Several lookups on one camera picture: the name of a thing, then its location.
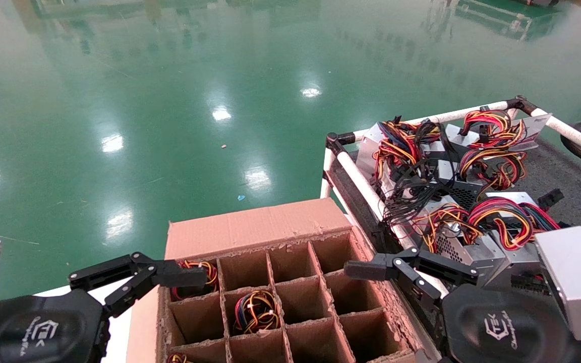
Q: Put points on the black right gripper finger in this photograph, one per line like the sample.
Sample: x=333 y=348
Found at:
x=447 y=267
x=416 y=287

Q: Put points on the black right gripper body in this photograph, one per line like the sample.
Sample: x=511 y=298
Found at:
x=497 y=327

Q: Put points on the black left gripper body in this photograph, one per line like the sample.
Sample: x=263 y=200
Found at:
x=18 y=333

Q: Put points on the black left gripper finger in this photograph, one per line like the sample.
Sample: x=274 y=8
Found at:
x=129 y=295
x=104 y=267

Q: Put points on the cardboard box with dividers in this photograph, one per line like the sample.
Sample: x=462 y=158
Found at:
x=250 y=227

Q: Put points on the silver power supply, mesh side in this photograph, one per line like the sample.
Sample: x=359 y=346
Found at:
x=452 y=247

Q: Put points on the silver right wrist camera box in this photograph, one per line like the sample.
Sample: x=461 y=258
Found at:
x=573 y=272

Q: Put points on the white pipe cart frame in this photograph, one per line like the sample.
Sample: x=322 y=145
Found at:
x=366 y=187

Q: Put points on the green frame machine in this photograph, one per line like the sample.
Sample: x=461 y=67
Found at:
x=507 y=17

